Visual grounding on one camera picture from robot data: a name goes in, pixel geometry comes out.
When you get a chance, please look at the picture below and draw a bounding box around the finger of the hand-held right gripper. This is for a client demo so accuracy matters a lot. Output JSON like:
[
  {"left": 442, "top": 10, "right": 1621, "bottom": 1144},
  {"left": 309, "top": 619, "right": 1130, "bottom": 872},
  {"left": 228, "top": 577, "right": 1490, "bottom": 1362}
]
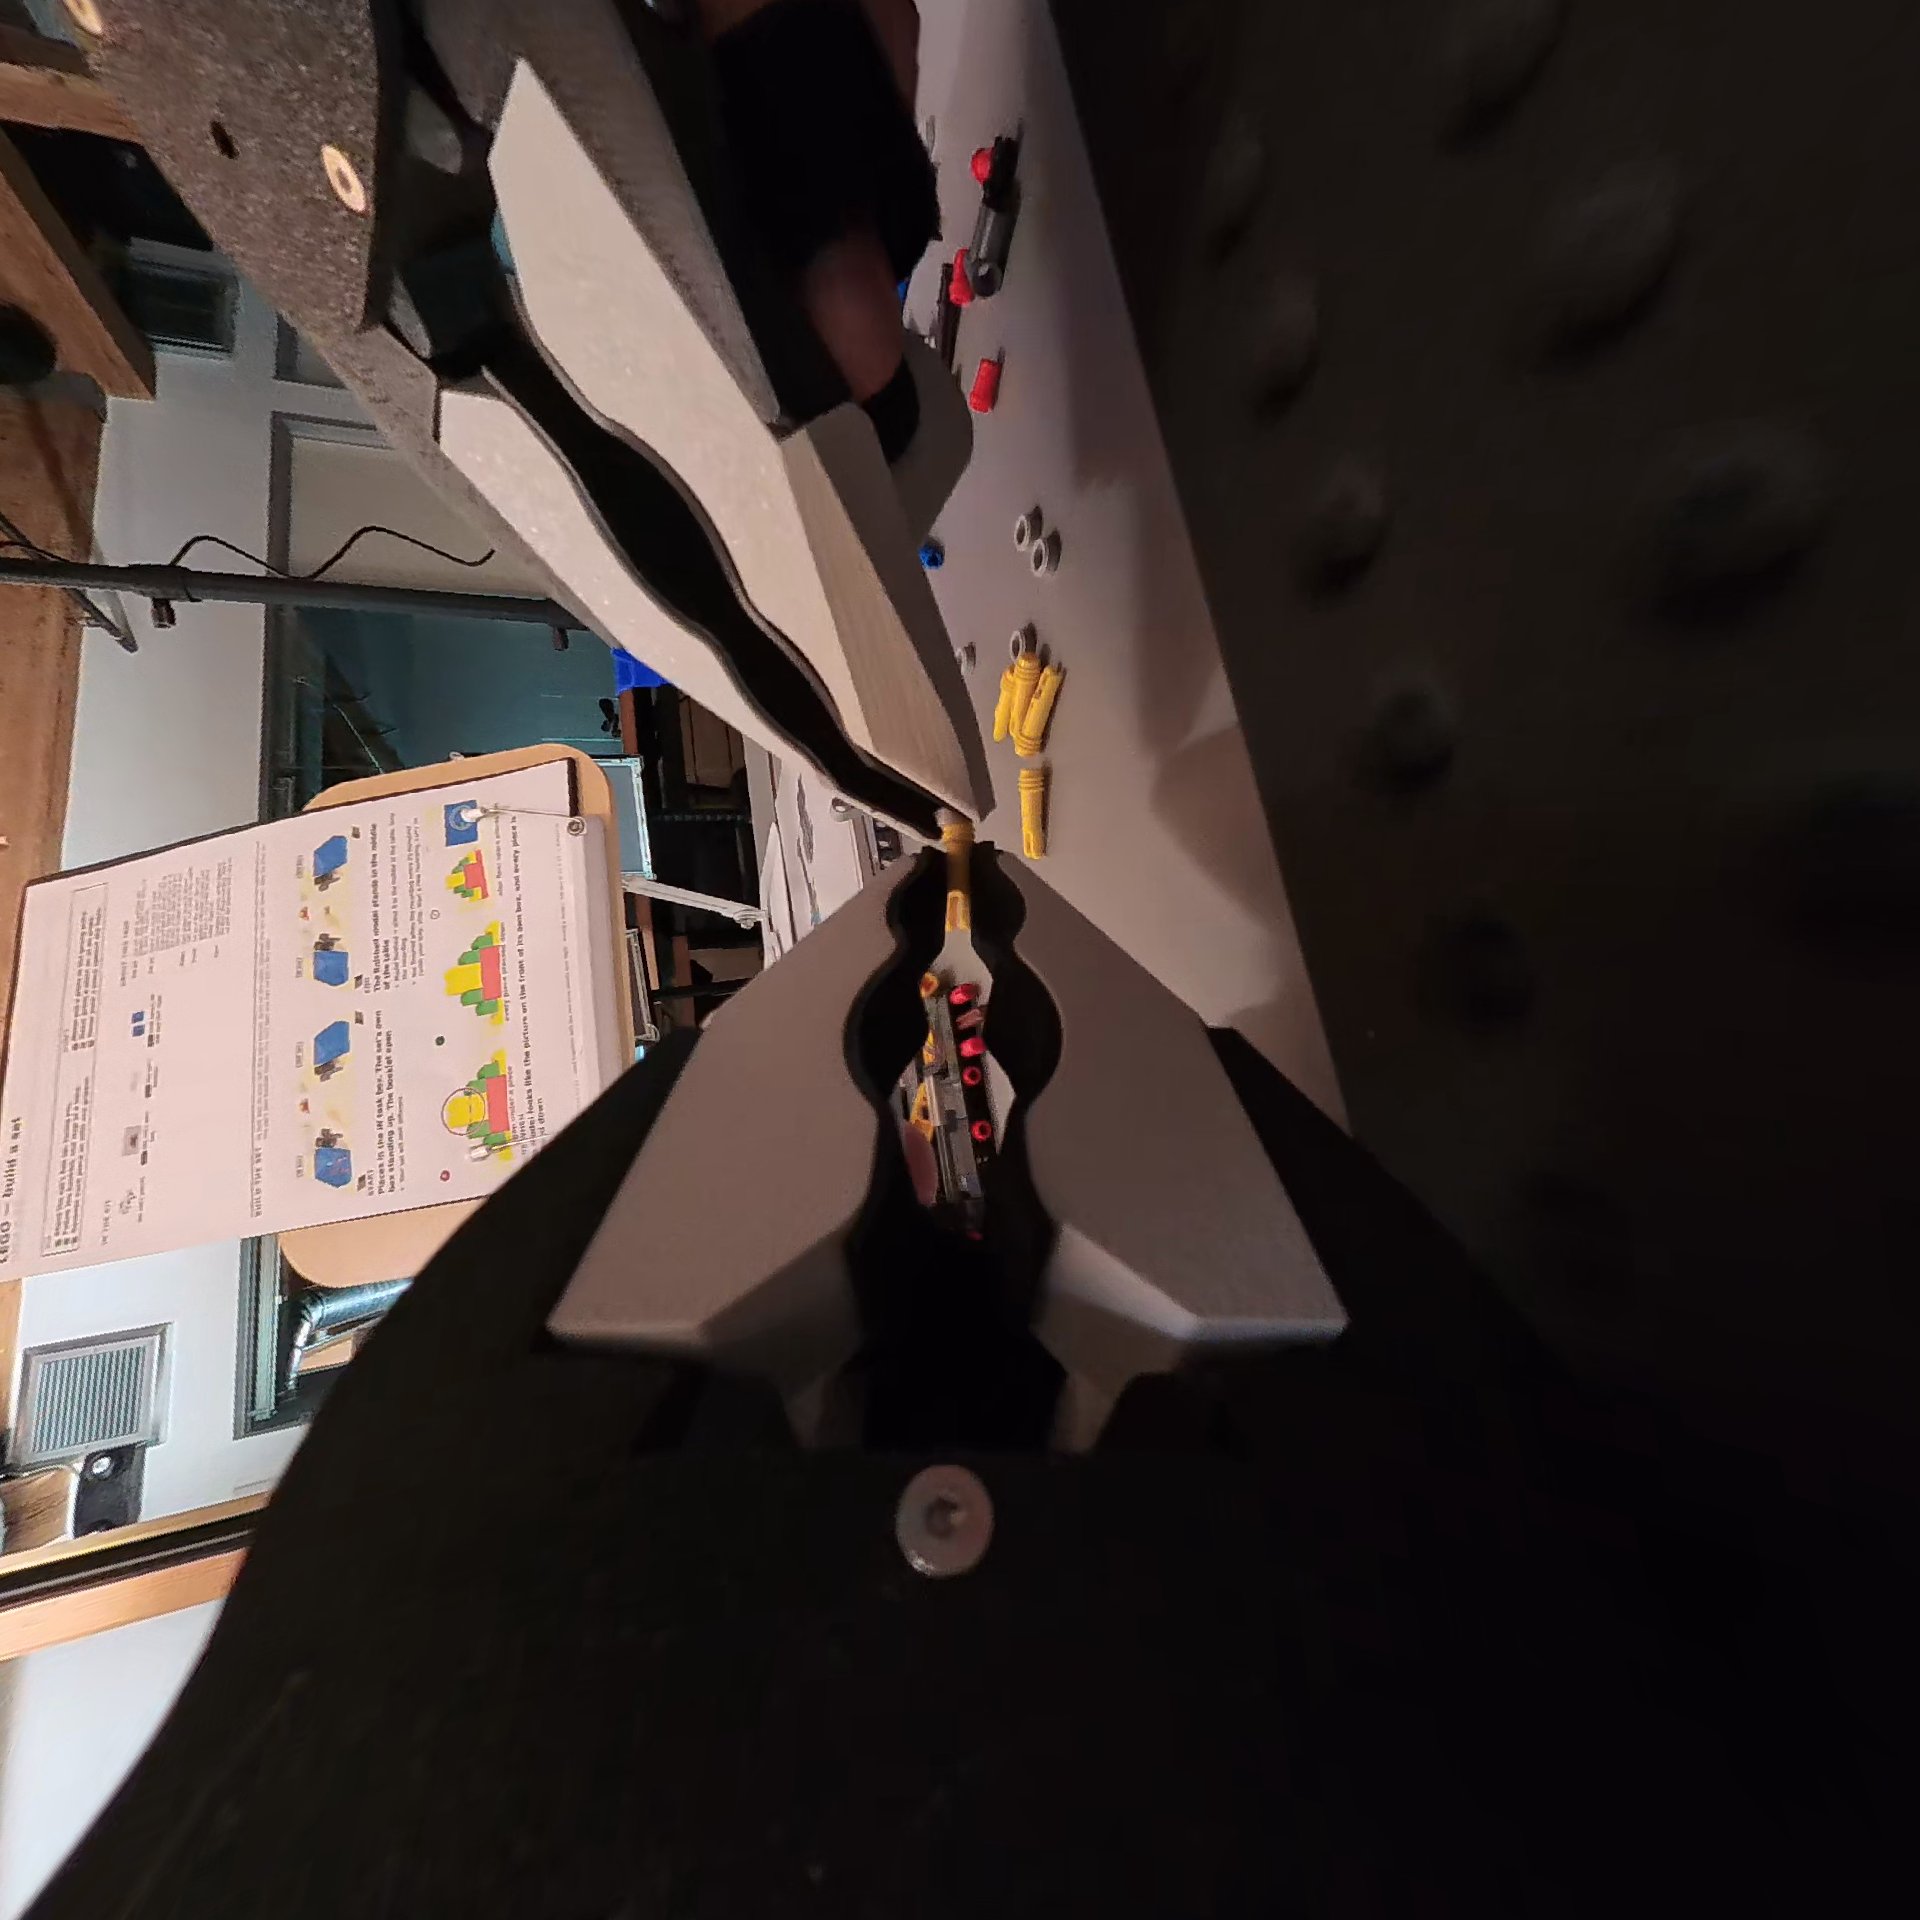
[
  {"left": 488, "top": 60, "right": 1000, "bottom": 824},
  {"left": 435, "top": 376, "right": 940, "bottom": 840}
]

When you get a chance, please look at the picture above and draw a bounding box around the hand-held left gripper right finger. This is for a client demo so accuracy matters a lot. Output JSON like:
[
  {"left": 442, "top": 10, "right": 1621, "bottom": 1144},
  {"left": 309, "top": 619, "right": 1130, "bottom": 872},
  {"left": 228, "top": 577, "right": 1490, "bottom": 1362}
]
[{"left": 969, "top": 843, "right": 1348, "bottom": 1449}]

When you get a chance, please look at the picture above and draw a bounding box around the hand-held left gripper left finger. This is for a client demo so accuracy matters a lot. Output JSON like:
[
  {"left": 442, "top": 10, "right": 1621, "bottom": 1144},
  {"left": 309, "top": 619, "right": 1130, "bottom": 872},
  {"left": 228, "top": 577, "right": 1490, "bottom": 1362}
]
[{"left": 546, "top": 857, "right": 937, "bottom": 1439}]

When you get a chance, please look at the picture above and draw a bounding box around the pile of yellow lego pins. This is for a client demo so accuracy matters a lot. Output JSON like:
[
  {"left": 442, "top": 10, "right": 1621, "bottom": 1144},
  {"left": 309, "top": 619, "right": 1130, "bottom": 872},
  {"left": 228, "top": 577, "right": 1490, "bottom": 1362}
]
[{"left": 989, "top": 632, "right": 1069, "bottom": 863}]

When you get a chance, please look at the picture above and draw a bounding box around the grey black lego chassis assembly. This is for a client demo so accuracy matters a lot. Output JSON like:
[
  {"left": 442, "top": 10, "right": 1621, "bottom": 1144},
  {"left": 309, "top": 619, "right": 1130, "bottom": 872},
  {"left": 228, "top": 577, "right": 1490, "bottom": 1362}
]
[{"left": 900, "top": 967, "right": 1011, "bottom": 1248}]

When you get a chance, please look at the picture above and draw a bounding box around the pile of mixed lego pins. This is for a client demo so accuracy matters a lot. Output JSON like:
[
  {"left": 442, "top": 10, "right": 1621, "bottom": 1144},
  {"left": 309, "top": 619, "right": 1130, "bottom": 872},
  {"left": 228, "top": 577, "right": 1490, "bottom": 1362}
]
[{"left": 892, "top": 128, "right": 1031, "bottom": 577}]

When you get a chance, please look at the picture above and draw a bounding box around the lego instruction booklet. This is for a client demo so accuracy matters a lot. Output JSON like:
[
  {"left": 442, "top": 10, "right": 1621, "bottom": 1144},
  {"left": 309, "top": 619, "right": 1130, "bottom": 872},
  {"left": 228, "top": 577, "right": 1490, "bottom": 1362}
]
[{"left": 756, "top": 750, "right": 916, "bottom": 969}]

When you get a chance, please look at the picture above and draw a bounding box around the person's right hand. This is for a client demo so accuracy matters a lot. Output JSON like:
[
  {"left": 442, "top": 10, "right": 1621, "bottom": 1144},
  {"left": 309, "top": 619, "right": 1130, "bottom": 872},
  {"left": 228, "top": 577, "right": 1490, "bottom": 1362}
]
[{"left": 801, "top": 224, "right": 921, "bottom": 400}]

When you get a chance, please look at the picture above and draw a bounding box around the black tripod pole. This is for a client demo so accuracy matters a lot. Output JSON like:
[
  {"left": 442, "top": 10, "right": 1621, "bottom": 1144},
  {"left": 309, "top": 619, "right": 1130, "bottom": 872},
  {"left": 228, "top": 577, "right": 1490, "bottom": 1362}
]
[{"left": 0, "top": 551, "right": 589, "bottom": 650}]

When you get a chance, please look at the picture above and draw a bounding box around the wooden document holder stand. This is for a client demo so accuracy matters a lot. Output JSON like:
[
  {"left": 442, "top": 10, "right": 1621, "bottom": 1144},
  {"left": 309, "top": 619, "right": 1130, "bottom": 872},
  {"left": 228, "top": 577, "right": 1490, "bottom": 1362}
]
[{"left": 277, "top": 743, "right": 768, "bottom": 1291}]

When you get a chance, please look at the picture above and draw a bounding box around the white printed instruction sheet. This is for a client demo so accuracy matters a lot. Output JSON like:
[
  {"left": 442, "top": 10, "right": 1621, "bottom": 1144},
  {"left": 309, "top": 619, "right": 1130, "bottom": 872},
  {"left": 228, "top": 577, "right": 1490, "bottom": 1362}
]
[{"left": 0, "top": 758, "right": 619, "bottom": 1280}]

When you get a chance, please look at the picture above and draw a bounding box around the black perforated board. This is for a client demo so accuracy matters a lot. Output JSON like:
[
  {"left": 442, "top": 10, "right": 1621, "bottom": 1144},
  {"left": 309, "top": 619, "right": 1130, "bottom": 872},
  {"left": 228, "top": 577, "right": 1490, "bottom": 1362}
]
[{"left": 1050, "top": 0, "right": 1920, "bottom": 1920}]

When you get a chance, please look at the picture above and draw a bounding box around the black hanging cable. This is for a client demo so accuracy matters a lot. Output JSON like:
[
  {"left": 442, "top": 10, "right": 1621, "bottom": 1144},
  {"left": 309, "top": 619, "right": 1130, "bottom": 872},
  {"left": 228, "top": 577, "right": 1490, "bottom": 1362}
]
[{"left": 0, "top": 507, "right": 501, "bottom": 586}]

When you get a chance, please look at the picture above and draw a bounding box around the white wall vent grille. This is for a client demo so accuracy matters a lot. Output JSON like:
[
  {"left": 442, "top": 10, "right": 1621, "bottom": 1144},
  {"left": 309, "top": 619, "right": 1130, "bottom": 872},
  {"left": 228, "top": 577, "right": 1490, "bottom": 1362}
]
[{"left": 11, "top": 1323, "right": 176, "bottom": 1468}]

